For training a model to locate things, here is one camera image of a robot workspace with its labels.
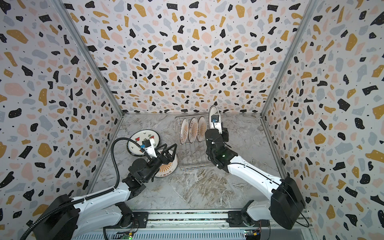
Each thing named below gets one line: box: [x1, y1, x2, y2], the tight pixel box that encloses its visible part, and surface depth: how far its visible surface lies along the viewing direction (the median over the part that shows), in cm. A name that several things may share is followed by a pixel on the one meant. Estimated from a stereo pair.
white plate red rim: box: [188, 116, 199, 144], surface depth 105 cm
